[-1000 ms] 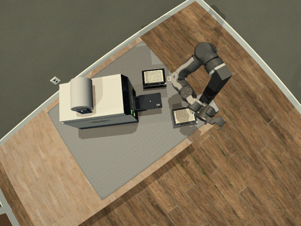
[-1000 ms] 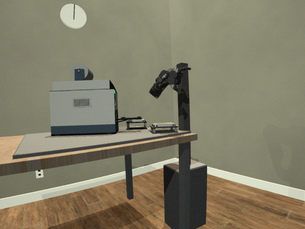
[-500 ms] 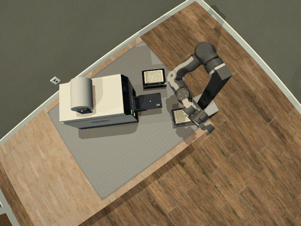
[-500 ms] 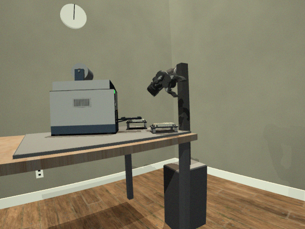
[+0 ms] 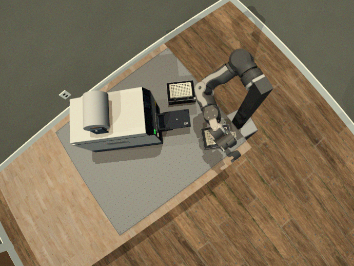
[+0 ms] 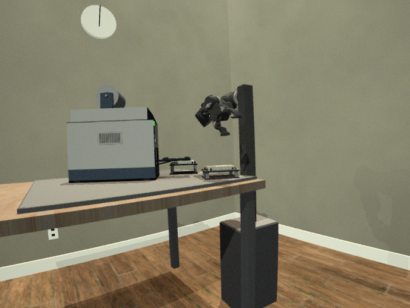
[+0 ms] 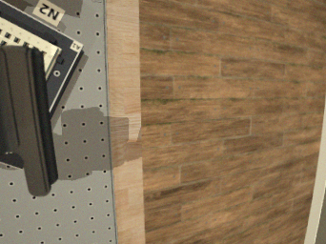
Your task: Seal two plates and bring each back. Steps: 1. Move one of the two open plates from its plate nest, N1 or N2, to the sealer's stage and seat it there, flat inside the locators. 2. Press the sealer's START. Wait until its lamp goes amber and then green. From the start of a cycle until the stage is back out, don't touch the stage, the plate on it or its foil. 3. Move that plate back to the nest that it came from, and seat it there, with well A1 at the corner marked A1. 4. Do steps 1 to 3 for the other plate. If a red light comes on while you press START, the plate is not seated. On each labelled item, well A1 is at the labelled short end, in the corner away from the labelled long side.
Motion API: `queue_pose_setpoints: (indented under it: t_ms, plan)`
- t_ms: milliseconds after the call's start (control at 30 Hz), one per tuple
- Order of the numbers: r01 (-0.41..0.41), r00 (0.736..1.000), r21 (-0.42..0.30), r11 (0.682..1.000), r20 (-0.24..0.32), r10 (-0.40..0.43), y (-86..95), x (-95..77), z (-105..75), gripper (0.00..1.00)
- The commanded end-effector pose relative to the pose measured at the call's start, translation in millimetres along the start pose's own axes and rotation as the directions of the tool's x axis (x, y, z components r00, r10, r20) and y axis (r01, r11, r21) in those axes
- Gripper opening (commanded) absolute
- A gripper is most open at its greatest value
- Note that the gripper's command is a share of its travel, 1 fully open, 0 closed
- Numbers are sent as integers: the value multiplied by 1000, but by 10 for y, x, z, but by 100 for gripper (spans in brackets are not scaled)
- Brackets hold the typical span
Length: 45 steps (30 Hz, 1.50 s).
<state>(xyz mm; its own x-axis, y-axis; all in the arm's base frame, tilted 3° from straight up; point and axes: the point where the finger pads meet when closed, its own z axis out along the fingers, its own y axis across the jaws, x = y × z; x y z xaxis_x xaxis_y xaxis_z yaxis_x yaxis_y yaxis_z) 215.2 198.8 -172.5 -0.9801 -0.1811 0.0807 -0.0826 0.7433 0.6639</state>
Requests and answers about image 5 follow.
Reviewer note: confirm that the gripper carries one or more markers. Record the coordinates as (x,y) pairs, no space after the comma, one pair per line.
(228,140)

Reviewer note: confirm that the grey cylinder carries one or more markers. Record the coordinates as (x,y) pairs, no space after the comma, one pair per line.
(95,110)

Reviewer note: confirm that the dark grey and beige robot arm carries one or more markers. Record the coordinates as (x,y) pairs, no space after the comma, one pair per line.
(241,62)

